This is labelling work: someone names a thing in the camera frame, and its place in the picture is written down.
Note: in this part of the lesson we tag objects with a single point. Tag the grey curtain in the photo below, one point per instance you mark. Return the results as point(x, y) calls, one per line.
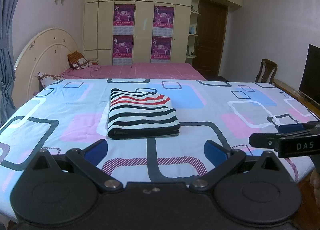
point(7, 67)

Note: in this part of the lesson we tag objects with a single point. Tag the patterned small pillow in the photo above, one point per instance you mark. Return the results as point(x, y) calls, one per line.
point(47, 79)

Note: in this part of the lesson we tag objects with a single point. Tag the wooden chair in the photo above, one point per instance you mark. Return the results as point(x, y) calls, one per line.
point(267, 71)

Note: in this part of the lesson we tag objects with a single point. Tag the lower right purple poster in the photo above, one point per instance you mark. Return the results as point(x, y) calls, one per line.
point(160, 50)

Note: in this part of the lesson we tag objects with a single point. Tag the pink bed cover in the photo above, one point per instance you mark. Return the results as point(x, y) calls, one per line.
point(136, 71)

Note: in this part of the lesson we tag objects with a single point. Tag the upper left purple poster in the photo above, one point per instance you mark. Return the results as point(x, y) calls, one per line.
point(123, 19)

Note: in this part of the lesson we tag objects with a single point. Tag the black television screen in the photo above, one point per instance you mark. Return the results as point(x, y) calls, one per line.
point(309, 85)

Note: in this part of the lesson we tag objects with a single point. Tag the cream round headboard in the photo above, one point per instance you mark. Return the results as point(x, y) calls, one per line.
point(47, 53)

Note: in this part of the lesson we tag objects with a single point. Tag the striped knit sweater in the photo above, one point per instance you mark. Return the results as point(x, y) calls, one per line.
point(143, 114)

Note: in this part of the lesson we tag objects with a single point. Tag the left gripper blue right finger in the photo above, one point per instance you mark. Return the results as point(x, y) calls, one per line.
point(225, 164)

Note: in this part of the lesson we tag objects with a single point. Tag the corner wall shelves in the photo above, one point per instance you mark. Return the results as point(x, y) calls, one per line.
point(192, 37)

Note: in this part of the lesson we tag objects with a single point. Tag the cream wardrobe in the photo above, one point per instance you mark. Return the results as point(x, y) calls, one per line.
point(98, 28)

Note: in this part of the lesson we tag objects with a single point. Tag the purple poster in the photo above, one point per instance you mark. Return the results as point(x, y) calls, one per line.
point(123, 19)
point(160, 50)
point(122, 50)
point(163, 21)

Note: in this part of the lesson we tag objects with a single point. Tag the lower left purple poster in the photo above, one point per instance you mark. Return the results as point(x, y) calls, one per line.
point(122, 50)

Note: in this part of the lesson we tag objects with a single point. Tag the upper right purple poster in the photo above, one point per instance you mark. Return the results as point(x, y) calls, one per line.
point(163, 21)

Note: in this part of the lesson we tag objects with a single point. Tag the orange plush pillow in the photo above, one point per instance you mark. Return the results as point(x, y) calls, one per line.
point(78, 61)

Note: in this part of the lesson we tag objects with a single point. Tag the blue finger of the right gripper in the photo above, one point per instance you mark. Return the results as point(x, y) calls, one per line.
point(290, 128)

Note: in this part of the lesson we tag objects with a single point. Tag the dark wooden door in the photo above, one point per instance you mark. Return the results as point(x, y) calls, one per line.
point(211, 29)

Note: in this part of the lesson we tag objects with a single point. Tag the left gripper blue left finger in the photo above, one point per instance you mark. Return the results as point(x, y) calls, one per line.
point(85, 163)

